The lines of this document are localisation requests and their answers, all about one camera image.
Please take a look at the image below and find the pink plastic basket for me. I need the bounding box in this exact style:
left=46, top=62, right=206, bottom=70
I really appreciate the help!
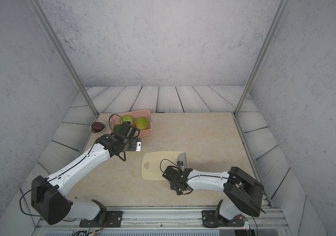
left=109, top=109, right=152, bottom=138

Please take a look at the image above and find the purple eggplant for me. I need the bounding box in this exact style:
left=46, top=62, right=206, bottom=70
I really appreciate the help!
left=90, top=121, right=105, bottom=133

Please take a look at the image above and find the black handled cleaver knife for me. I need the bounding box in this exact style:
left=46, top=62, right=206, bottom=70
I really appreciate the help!
left=177, top=152, right=189, bottom=171

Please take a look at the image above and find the cream plastic cutting board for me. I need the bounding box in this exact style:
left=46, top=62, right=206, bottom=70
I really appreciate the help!
left=141, top=151, right=183, bottom=181

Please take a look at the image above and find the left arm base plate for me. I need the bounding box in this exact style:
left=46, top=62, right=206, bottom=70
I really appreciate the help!
left=79, top=209, right=123, bottom=228

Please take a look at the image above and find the patterned ceramic cup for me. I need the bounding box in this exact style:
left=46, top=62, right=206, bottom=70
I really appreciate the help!
left=89, top=121, right=107, bottom=134

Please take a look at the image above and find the right green cabbage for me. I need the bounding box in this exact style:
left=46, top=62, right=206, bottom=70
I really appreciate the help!
left=135, top=117, right=149, bottom=130

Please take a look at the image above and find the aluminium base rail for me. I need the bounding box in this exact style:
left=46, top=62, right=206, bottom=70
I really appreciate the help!
left=33, top=206, right=292, bottom=236

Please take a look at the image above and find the green avocado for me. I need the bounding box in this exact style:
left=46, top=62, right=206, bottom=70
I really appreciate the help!
left=113, top=124, right=121, bottom=132

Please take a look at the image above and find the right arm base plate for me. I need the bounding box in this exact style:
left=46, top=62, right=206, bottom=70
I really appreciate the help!
left=201, top=210, right=245, bottom=229

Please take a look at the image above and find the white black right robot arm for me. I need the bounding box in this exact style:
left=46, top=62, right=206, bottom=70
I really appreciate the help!
left=162, top=166, right=264, bottom=220

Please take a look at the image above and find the aluminium frame post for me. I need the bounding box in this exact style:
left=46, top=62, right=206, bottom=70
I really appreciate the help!
left=234, top=0, right=289, bottom=117
left=27, top=0, right=99, bottom=117

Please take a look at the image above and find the aluminium left frame post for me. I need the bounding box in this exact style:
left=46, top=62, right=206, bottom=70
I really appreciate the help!
left=27, top=0, right=99, bottom=117

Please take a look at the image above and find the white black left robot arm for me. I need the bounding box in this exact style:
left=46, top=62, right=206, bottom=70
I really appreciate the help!
left=31, top=134, right=141, bottom=227

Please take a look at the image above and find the aluminium right frame post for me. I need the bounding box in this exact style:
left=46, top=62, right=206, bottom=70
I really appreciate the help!
left=234, top=0, right=289, bottom=117

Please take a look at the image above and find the left green cabbage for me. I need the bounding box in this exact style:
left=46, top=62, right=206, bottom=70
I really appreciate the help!
left=120, top=115, right=134, bottom=125

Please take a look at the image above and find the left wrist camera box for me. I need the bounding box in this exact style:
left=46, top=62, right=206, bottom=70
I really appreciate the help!
left=118, top=122, right=137, bottom=140

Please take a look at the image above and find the green cabbage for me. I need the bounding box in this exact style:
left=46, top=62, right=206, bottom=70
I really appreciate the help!
left=135, top=117, right=149, bottom=130
left=120, top=115, right=134, bottom=125

